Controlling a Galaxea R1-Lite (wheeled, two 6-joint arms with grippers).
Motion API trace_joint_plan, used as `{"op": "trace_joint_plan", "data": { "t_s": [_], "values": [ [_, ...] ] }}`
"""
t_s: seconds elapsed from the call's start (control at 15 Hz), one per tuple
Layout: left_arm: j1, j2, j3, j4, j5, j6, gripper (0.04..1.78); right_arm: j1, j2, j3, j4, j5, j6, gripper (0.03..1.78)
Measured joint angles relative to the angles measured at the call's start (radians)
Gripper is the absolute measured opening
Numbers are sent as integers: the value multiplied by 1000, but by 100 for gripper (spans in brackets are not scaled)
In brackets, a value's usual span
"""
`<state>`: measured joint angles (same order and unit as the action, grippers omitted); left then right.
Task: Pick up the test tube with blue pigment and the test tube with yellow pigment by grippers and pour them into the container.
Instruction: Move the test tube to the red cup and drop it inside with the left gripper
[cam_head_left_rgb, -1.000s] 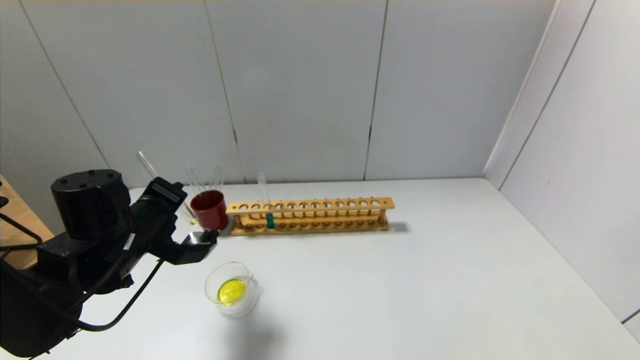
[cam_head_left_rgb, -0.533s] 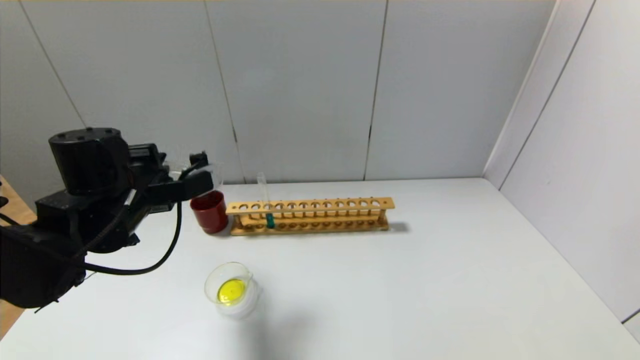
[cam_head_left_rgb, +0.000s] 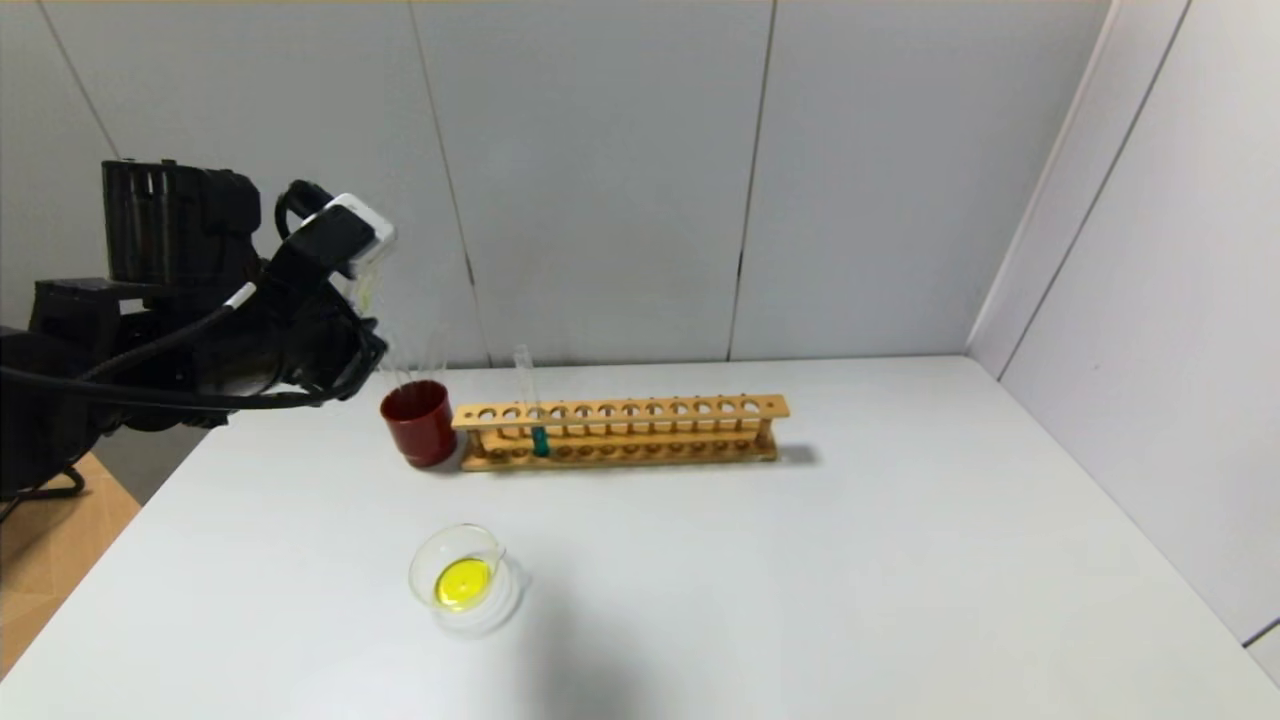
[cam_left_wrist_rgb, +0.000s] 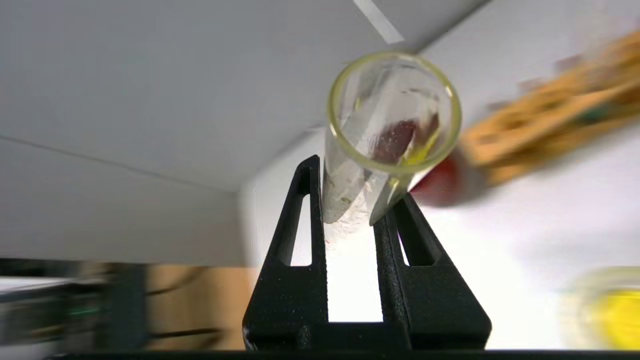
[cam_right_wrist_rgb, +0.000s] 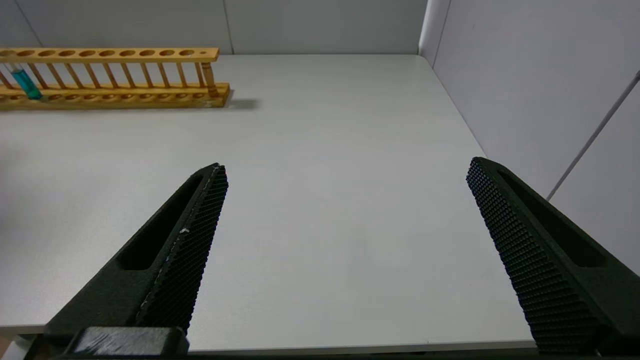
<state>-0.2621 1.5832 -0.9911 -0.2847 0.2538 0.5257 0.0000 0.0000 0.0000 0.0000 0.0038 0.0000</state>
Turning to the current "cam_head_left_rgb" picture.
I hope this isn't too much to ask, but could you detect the blue-stained glass test tube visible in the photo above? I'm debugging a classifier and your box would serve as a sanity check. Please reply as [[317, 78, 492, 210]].
[[513, 344, 552, 460]]

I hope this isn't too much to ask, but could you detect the yellow pigment liquid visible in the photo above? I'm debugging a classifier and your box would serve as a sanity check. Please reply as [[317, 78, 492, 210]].
[[434, 557, 494, 610]]

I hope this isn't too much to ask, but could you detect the wooden test tube rack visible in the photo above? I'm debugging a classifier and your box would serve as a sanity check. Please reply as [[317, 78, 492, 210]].
[[451, 393, 791, 473]]

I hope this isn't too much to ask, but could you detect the red plastic cup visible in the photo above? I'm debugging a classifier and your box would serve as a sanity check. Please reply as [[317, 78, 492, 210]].
[[380, 380, 460, 470]]

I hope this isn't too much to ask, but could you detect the small clear glass beaker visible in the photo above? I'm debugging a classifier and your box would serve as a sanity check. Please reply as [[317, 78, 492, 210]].
[[407, 522, 527, 637]]

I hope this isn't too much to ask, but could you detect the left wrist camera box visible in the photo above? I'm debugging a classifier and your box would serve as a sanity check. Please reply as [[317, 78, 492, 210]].
[[268, 192, 397, 293]]

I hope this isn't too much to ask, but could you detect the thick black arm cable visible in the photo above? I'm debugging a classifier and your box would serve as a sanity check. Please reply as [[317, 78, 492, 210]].
[[0, 300, 389, 412]]

